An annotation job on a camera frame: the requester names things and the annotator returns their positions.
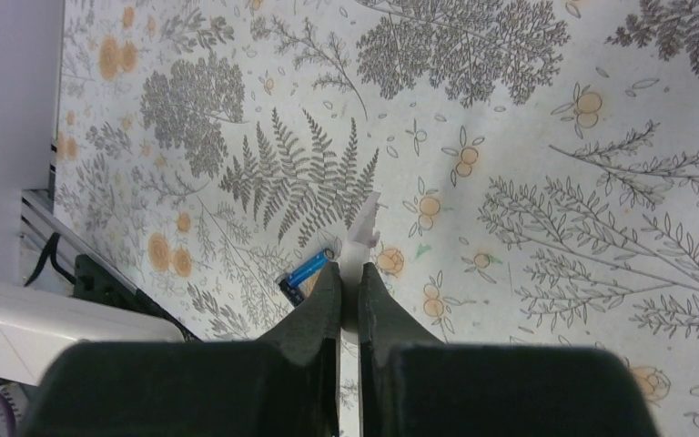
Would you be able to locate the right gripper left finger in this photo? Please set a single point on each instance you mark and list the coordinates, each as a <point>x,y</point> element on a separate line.
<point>284,383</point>

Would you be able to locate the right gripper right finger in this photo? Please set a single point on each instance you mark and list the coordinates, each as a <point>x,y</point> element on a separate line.
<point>413,384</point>

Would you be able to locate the white remote battery cover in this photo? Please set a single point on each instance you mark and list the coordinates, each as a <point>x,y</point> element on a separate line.
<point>361,238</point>

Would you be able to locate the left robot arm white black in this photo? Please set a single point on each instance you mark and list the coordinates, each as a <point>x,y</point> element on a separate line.
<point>36,326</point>

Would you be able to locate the floral patterned table mat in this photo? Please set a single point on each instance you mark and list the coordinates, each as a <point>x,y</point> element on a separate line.
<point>537,164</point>

